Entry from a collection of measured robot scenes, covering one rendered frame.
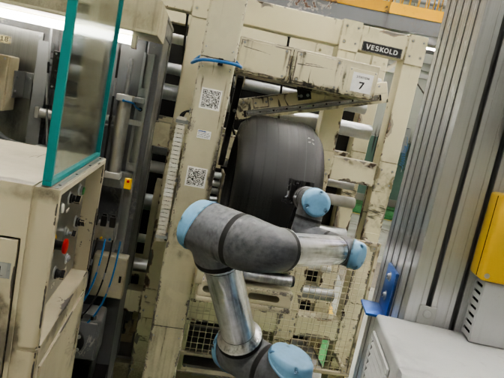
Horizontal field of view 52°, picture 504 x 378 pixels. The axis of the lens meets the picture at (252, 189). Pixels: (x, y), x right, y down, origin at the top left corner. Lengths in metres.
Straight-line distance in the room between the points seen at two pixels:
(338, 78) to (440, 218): 1.44
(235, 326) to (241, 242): 0.31
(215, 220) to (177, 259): 0.96
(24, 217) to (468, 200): 0.87
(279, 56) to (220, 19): 0.38
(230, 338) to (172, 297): 0.78
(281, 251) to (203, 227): 0.17
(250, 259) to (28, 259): 0.49
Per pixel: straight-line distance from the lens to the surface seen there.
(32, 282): 1.23
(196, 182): 1.93
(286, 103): 2.34
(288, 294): 1.98
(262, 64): 2.19
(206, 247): 1.07
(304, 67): 2.21
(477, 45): 0.88
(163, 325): 2.11
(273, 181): 1.75
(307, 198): 1.39
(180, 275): 2.03
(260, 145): 1.79
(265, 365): 1.33
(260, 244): 1.02
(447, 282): 0.90
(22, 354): 1.30
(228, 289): 1.19
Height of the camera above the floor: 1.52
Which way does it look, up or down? 9 degrees down
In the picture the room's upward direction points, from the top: 12 degrees clockwise
